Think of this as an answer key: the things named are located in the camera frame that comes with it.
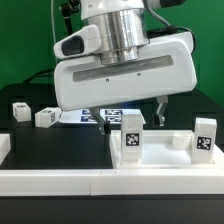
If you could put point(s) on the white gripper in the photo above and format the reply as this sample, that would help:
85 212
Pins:
164 67

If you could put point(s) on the white square table top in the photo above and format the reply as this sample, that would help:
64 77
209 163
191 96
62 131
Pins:
166 149

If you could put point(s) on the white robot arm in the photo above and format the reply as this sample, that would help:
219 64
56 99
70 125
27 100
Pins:
112 59

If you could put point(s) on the white sheet with tag markers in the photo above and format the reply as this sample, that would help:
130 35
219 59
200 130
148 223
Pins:
83 116

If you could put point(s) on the white front fence wall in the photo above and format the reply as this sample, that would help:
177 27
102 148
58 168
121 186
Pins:
111 182

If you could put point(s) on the white fence wall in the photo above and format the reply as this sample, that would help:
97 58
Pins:
111 182
5 146

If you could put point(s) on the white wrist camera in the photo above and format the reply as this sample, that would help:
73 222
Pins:
84 42

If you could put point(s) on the white left fence wall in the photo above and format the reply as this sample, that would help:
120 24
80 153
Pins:
5 146

